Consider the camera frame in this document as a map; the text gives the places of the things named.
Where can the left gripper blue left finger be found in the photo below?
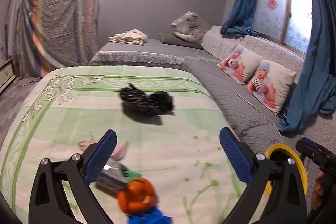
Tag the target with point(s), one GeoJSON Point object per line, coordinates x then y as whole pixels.
{"type": "Point", "coordinates": [96, 156]}

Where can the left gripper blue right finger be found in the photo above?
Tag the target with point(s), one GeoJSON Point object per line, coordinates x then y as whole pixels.
{"type": "Point", "coordinates": [237, 154]}

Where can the orange peel piece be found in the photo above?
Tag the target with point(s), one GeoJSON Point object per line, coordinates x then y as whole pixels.
{"type": "Point", "coordinates": [137, 196]}

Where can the yellow trash bin rim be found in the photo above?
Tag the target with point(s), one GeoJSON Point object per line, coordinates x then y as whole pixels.
{"type": "Point", "coordinates": [287, 158]}

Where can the person's right hand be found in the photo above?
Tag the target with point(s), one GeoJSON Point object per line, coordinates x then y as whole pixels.
{"type": "Point", "coordinates": [317, 192]}

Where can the silver foil snack wrapper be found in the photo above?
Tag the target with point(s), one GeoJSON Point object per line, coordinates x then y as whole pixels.
{"type": "Point", "coordinates": [115, 176]}

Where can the grey quilted sofa cover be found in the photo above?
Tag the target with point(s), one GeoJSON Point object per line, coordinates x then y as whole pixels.
{"type": "Point", "coordinates": [253, 123]}

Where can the blue curtain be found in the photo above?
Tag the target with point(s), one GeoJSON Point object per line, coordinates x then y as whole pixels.
{"type": "Point", "coordinates": [315, 90]}
{"type": "Point", "coordinates": [240, 20]}

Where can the green floral bed sheet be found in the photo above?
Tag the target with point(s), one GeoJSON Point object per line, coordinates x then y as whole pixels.
{"type": "Point", "coordinates": [178, 153]}

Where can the baby print cushion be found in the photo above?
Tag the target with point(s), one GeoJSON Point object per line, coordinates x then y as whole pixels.
{"type": "Point", "coordinates": [240, 64]}
{"type": "Point", "coordinates": [271, 85]}

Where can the blue rubber glove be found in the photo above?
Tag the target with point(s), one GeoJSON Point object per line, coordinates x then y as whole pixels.
{"type": "Point", "coordinates": [151, 216]}

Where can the black plastic bag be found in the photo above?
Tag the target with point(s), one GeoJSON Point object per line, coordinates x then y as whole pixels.
{"type": "Point", "coordinates": [153, 104]}

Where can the white low cabinet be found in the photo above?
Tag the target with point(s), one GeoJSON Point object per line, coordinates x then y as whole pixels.
{"type": "Point", "coordinates": [6, 74]}

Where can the cream crumpled cloth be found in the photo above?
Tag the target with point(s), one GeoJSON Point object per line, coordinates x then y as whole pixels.
{"type": "Point", "coordinates": [133, 36]}

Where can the grey bolster pillow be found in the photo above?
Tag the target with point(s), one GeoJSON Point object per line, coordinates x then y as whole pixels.
{"type": "Point", "coordinates": [170, 39]}

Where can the tiger print pillow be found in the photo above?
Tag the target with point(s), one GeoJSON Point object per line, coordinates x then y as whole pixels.
{"type": "Point", "coordinates": [190, 27]}

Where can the striped grey hanging sheet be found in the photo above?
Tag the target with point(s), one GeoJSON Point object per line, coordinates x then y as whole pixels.
{"type": "Point", "coordinates": [44, 35]}

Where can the window with frosted glass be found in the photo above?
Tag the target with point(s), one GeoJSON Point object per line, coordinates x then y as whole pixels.
{"type": "Point", "coordinates": [286, 22]}

